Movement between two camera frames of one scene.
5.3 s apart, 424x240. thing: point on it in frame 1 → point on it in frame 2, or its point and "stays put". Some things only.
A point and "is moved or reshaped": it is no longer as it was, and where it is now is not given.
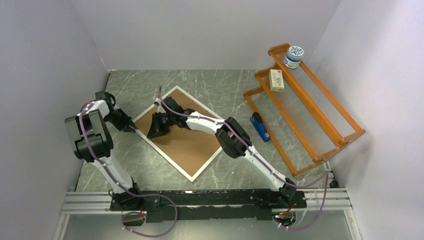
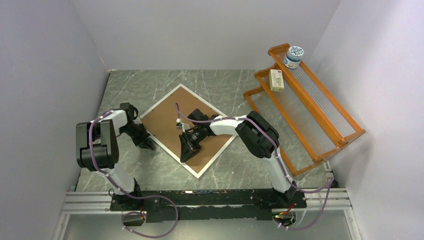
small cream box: x=276 y=81 stays put
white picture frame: x=170 y=158 is moved or reshaped
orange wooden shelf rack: x=305 y=120 stays put
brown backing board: x=189 y=149 is moved or reshaped
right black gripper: x=157 y=129 → x=189 y=147
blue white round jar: x=294 y=57 stays put
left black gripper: x=127 y=122 → x=144 y=141
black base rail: x=207 y=205 stays put
